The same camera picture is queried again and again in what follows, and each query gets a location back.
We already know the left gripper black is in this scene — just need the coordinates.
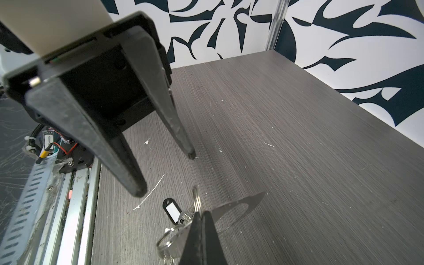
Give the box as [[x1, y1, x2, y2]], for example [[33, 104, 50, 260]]
[[5, 12, 196, 198]]

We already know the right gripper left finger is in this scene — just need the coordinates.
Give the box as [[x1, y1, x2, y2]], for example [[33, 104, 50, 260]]
[[179, 212, 203, 265]]

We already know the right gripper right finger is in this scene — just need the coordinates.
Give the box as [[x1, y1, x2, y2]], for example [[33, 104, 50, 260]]
[[201, 211, 227, 265]]

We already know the perforated metal ring plate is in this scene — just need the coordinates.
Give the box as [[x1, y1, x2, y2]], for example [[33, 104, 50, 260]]
[[156, 189, 267, 265]]

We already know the black key tag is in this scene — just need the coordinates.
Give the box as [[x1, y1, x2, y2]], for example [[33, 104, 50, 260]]
[[162, 198, 182, 225]]

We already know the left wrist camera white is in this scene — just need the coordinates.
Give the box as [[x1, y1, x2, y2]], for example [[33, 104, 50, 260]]
[[1, 1, 113, 56]]

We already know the left circuit board with wires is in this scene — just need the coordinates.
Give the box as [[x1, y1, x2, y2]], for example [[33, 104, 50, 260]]
[[27, 125, 77, 165]]

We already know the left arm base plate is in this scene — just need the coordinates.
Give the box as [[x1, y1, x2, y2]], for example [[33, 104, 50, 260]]
[[56, 142, 94, 174]]

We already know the black corrugated cable hose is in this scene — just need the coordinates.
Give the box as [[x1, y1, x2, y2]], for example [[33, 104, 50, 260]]
[[25, 123, 45, 155]]

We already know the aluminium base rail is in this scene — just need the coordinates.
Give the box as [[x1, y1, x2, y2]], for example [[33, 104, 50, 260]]
[[34, 159, 101, 265]]

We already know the white slotted cable duct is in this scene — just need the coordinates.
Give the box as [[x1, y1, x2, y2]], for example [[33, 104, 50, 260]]
[[1, 155, 58, 265]]

